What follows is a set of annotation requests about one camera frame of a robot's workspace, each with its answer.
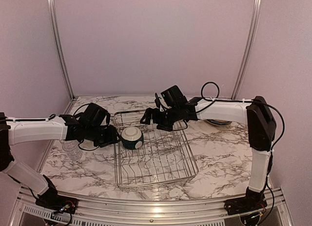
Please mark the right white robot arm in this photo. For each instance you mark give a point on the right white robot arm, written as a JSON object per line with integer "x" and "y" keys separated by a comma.
{"x": 254, "y": 114}

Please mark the front aluminium table rail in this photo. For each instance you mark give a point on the front aluminium table rail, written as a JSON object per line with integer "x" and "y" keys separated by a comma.
{"x": 96, "y": 211}

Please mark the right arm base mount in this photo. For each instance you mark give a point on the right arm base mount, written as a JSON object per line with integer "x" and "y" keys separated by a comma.
{"x": 243, "y": 205}

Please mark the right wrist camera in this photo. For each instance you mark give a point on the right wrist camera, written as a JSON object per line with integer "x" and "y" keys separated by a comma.
{"x": 158, "y": 102}

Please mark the dark blue white bowl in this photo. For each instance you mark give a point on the dark blue white bowl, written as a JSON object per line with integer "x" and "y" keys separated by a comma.
{"x": 132, "y": 138}

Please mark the left aluminium frame post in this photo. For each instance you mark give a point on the left aluminium frame post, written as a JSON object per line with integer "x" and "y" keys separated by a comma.
{"x": 57, "y": 40}

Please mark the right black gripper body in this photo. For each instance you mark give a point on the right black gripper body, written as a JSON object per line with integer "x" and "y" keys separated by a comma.
{"x": 165, "y": 121}

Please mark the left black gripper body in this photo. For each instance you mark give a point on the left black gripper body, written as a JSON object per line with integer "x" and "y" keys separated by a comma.
{"x": 100, "y": 138}

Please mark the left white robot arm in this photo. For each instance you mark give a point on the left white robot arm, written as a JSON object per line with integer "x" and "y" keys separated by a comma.
{"x": 93, "y": 124}

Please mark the right aluminium frame post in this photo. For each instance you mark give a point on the right aluminium frame post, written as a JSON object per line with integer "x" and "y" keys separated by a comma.
{"x": 248, "y": 47}

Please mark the blue polka dot plate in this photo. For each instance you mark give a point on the blue polka dot plate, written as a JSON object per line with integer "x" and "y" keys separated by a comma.
{"x": 219, "y": 122}

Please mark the clear drinking glass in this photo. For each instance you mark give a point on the clear drinking glass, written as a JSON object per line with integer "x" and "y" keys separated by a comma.
{"x": 75, "y": 154}
{"x": 69, "y": 146}

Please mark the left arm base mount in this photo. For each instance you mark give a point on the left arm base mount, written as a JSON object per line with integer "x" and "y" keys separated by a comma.
{"x": 61, "y": 206}

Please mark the aluminium frame post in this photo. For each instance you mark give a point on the aluminium frame post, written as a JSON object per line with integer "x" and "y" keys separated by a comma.
{"x": 248, "y": 47}
{"x": 57, "y": 40}

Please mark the metal wire dish rack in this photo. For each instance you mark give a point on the metal wire dish rack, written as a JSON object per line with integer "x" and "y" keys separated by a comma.
{"x": 164, "y": 159}

